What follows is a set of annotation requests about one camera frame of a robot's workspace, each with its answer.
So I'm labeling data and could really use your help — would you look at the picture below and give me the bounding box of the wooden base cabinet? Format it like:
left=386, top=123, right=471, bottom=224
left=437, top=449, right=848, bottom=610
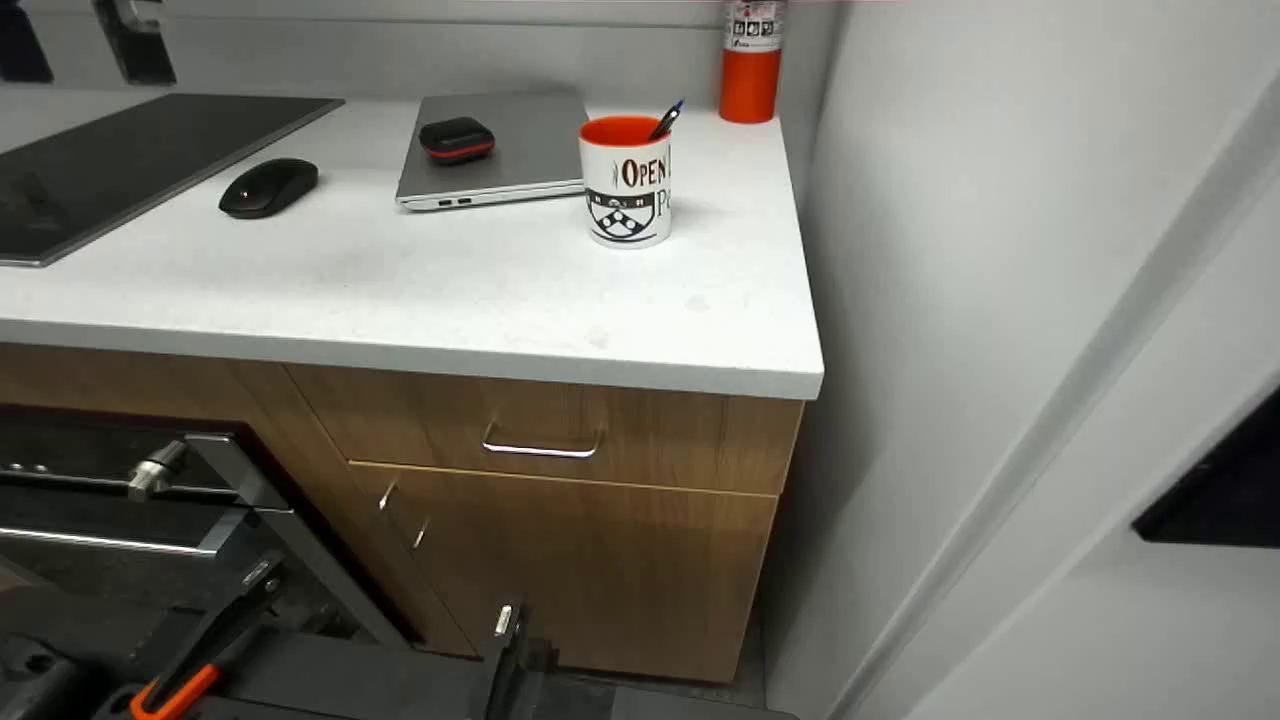
left=0, top=340, right=809, bottom=688

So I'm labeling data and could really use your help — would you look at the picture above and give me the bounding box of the wooden cabinet door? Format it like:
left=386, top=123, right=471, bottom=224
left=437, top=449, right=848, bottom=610
left=346, top=456, right=784, bottom=688

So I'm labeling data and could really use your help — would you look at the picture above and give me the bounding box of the black computer mouse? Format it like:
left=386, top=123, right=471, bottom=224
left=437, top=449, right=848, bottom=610
left=215, top=158, right=326, bottom=224

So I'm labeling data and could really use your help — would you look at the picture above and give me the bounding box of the white mug with orange interior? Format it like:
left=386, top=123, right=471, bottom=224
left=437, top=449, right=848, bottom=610
left=576, top=114, right=677, bottom=252

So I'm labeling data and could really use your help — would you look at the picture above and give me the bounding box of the orange handled clamp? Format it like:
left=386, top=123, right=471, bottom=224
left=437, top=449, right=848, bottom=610
left=126, top=624, right=258, bottom=720

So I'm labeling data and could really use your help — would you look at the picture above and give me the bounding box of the grey closed laptop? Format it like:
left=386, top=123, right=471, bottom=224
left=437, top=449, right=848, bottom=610
left=394, top=85, right=596, bottom=216

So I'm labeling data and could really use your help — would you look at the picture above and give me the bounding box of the black wall panel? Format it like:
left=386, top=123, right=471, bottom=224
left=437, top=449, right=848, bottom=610
left=1130, top=385, right=1280, bottom=553

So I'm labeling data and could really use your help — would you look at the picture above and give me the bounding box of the wooden drawer front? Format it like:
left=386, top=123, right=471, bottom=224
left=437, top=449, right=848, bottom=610
left=287, top=363, right=809, bottom=501

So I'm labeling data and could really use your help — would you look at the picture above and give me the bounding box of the black metal cart frame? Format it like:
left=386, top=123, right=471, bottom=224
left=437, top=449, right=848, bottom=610
left=0, top=404, right=414, bottom=720

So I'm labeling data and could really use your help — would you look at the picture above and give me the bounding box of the silver drawer handle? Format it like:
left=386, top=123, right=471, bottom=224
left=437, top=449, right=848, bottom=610
left=477, top=421, right=603, bottom=467

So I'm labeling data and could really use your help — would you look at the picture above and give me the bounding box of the black mat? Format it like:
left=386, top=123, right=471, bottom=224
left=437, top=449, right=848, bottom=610
left=0, top=89, right=347, bottom=273

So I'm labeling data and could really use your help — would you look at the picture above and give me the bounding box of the silver knob on cart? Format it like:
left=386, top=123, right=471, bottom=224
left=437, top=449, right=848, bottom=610
left=126, top=437, right=191, bottom=503

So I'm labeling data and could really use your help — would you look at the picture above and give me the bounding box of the black clamp with silver tip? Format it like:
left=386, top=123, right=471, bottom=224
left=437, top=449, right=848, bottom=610
left=477, top=599, right=565, bottom=720

